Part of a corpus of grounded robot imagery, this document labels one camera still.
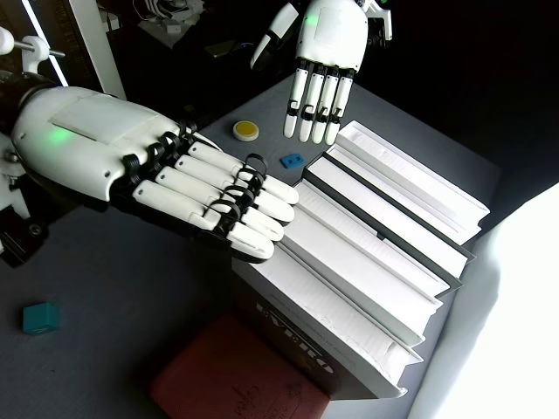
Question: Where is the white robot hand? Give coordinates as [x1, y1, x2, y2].
[10, 86, 300, 265]
[250, 0, 369, 146]

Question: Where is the black and white book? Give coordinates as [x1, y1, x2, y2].
[279, 209, 445, 348]

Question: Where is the white FASHIONINDIA book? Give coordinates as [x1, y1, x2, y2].
[338, 120, 491, 228]

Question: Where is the white 1000 book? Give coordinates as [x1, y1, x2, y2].
[322, 146, 484, 245]

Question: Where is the black The Most Excellent book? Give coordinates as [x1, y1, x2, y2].
[301, 156, 477, 280]

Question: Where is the red embossed hardcover book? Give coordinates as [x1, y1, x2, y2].
[148, 312, 333, 419]

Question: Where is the white FARO book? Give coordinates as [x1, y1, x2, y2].
[231, 242, 425, 401]

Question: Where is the white knobbed metal rod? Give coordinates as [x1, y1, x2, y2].
[0, 26, 66, 75]

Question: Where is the white slim bar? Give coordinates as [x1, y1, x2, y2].
[20, 0, 70, 87]

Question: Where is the yellow round disc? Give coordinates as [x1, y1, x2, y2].
[231, 120, 260, 141]

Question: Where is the teal cube block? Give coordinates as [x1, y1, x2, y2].
[22, 301, 60, 336]

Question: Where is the white frame post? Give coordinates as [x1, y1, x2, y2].
[69, 0, 128, 100]

